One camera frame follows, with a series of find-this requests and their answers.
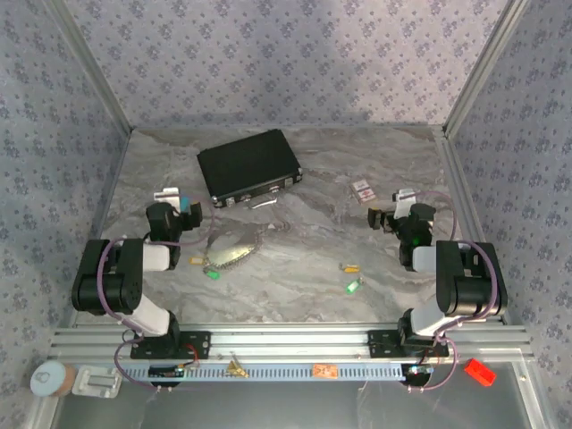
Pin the key with yellow tag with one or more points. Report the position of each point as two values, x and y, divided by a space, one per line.
195 260

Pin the yellow key tag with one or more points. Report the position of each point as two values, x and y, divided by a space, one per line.
352 268

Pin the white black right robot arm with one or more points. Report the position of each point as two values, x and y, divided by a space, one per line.
469 286

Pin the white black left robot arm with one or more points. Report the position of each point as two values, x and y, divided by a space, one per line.
129 277

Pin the playing card box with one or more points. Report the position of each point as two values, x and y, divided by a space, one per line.
363 192

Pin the gold binder clip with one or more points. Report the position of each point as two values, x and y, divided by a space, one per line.
235 368

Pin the red plastic block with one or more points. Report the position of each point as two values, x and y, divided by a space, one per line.
480 373

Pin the orange printed tag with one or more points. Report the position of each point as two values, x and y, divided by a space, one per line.
325 371

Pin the tape roll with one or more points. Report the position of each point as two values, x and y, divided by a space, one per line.
49 380

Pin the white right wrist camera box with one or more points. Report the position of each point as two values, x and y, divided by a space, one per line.
404 201

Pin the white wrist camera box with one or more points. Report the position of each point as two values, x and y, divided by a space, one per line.
404 201
166 195

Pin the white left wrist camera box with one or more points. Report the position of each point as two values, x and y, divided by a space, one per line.
166 195

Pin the aluminium side rail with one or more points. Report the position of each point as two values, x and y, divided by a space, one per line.
99 223
460 179

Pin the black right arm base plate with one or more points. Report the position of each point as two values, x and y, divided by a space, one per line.
382 344

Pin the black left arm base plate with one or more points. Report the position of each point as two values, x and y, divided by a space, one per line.
196 346

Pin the long aluminium base rail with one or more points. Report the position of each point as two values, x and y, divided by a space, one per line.
290 344

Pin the white metal bracket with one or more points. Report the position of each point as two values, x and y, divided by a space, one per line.
96 382

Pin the aluminium corner post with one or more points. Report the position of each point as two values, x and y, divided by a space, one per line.
90 62
484 67

